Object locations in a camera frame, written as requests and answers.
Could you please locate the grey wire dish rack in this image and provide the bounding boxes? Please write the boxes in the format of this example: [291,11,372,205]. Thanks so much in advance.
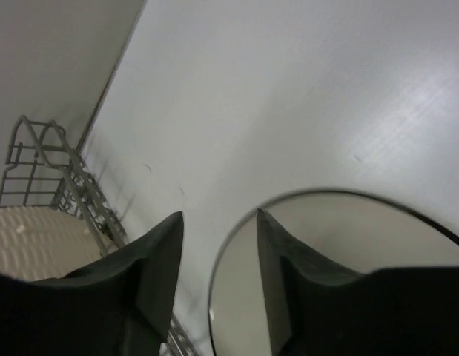
[0,116,196,355]

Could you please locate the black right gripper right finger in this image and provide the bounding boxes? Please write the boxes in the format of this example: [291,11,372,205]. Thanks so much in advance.
[257,210,459,355]

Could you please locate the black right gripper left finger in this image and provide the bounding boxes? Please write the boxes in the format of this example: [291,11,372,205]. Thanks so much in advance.
[0,211,184,355]

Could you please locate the white plate red characters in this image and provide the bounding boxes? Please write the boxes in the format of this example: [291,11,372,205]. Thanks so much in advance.
[0,207,102,281]

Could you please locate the cream plate tree drawing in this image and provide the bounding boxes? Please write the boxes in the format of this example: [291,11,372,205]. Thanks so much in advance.
[208,189,459,355]

